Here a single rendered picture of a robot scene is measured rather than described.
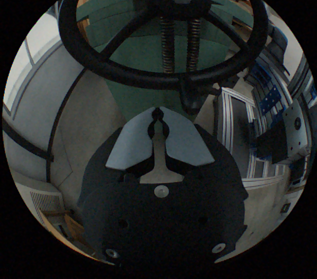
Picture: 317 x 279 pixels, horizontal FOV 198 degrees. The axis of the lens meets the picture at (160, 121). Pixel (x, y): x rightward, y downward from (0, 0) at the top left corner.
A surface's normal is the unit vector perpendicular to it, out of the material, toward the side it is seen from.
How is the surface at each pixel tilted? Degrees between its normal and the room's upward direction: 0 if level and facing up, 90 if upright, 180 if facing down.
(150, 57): 90
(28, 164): 90
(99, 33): 90
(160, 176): 0
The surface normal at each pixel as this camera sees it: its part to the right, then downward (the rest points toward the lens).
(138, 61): 0.05, 0.89
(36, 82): 1.00, 0.04
